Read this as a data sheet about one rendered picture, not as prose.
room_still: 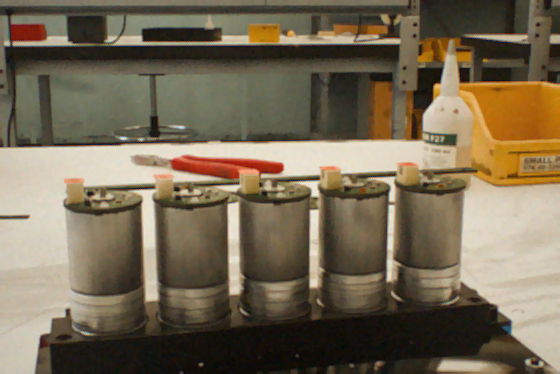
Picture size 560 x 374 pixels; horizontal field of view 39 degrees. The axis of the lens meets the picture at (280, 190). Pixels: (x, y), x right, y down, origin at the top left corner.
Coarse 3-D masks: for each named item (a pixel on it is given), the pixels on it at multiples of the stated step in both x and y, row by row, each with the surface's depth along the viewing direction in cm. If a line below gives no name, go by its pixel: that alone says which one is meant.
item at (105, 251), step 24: (72, 216) 24; (96, 216) 24; (120, 216) 24; (72, 240) 25; (96, 240) 24; (120, 240) 25; (72, 264) 25; (96, 264) 24; (120, 264) 25; (72, 288) 25; (96, 288) 25; (120, 288) 25; (144, 288) 26; (72, 312) 25; (96, 312) 25; (120, 312) 25; (144, 312) 26
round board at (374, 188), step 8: (368, 184) 27; (376, 184) 27; (384, 184) 27; (328, 192) 26; (336, 192) 26; (344, 192) 26; (352, 192) 26; (360, 192) 26; (368, 192) 26; (376, 192) 26; (384, 192) 26
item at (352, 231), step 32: (320, 192) 27; (320, 224) 27; (352, 224) 26; (384, 224) 27; (320, 256) 27; (352, 256) 26; (384, 256) 27; (320, 288) 28; (352, 288) 27; (384, 288) 27
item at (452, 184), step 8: (424, 176) 29; (440, 176) 29; (448, 176) 29; (400, 184) 27; (424, 184) 27; (432, 184) 27; (448, 184) 27; (456, 184) 27; (464, 184) 27; (432, 192) 27; (440, 192) 27
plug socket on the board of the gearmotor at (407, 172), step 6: (402, 162) 28; (408, 162) 28; (402, 168) 27; (408, 168) 27; (414, 168) 27; (396, 174) 28; (402, 174) 27; (408, 174) 27; (414, 174) 27; (402, 180) 27; (408, 180) 27; (414, 180) 27
